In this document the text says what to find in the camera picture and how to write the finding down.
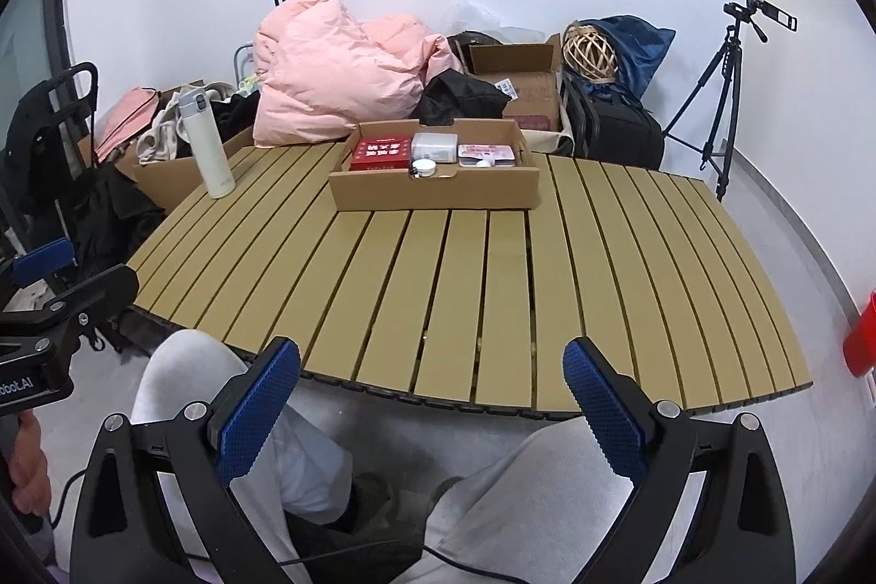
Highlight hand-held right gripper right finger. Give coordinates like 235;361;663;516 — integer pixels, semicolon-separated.
562;336;798;584

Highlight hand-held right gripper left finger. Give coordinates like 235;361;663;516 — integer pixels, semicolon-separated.
68;336;302;584

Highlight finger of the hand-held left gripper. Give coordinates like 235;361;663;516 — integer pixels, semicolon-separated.
39;264;140;354
0;237;75;292

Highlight shallow cardboard tray box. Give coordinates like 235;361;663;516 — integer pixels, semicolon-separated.
328;119;541;213

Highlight pink strawberry print tin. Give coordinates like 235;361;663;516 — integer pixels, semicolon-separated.
457;142;518;170

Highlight red printed box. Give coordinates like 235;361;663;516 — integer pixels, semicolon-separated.
349;136;413;172

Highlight clear plastic container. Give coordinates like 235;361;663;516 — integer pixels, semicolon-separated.
411;131;458;162

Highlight person's left hand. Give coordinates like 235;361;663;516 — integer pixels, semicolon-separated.
0;412;53;531

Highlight person's left leg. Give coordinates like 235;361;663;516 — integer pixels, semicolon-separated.
129;328;355;531

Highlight person's leg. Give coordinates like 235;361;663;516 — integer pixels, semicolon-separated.
409;415;682;584
129;328;355;531

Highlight person's right leg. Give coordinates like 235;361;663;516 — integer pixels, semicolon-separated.
409;415;682;584

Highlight dark clothing pile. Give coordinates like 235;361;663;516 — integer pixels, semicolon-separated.
67;163;166;279

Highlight black cart with jacket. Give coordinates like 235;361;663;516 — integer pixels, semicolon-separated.
0;62;101;257

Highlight large cardboard box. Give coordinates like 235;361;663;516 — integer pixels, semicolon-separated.
111;124;260;217

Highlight person's dark shoes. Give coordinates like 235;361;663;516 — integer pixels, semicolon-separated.
284;473;470;564

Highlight pink bag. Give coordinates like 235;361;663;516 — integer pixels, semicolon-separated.
92;86;160;165

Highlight white thermos bottle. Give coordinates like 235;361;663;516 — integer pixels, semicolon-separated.
176;86;237;200

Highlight red bucket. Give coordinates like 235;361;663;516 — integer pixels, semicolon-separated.
843;292;876;380

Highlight black backpack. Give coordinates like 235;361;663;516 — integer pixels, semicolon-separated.
560;76;666;171

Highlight open brown cardboard box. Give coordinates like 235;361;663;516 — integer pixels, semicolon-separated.
465;34;566;134

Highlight black jacket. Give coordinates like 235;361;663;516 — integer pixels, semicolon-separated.
416;70;513;126

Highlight woven wicker ball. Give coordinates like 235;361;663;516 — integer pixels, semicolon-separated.
562;26;621;82

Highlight blue bag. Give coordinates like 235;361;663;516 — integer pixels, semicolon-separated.
578;15;676;101

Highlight white plastic bag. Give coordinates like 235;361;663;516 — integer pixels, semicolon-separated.
446;0;550;46

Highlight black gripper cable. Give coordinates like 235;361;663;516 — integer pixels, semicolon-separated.
48;466;549;584

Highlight black tripod with camera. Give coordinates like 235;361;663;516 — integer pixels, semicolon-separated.
660;0;799;203

